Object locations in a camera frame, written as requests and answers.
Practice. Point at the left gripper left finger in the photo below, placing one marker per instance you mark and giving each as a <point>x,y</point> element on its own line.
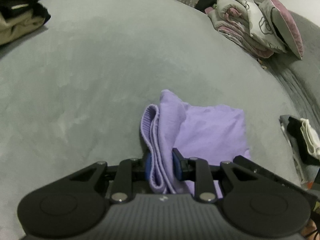
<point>128,179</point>

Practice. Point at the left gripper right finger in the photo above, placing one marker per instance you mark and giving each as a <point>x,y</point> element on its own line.
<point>199,172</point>

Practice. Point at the purple pants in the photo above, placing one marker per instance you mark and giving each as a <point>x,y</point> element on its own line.
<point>213,133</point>

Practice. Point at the grey quilted blanket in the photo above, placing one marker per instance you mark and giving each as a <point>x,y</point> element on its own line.
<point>300,78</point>

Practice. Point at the white floral pillow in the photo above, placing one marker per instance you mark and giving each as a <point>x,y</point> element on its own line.
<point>260,29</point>

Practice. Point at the folded floral quilt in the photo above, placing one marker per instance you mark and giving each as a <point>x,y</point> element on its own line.
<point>229,18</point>

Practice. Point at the black garment by curtain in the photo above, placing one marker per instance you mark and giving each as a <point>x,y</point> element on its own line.
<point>202,5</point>

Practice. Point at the pink grey pillow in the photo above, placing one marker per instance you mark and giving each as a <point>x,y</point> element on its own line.
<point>283,24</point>

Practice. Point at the black and beige jacket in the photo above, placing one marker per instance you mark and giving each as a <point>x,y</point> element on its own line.
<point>21,17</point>

